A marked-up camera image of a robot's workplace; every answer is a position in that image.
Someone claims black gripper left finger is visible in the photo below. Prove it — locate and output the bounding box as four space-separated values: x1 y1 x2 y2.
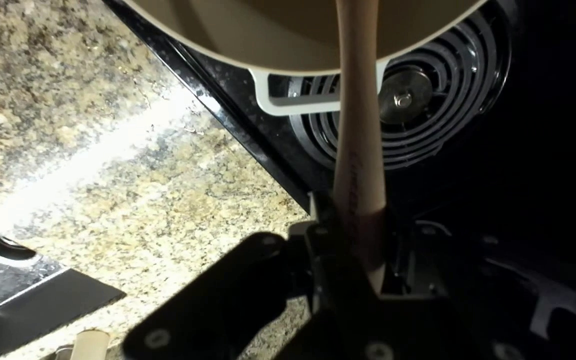
119 191 363 360

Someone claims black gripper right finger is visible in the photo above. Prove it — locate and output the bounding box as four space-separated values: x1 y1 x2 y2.
366 218 576 360

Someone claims wooden spoon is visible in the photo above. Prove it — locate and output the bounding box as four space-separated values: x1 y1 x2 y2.
329 0 389 291

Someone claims coil burner beside pot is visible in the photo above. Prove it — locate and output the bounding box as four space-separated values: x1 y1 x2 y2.
285 0 515 172

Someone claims white pot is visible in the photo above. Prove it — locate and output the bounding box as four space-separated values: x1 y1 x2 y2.
121 0 490 115

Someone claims black electric stove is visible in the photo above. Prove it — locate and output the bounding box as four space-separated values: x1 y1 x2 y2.
104 0 576 282

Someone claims steel sink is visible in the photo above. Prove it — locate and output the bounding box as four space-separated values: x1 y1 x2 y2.
0 222 128 360

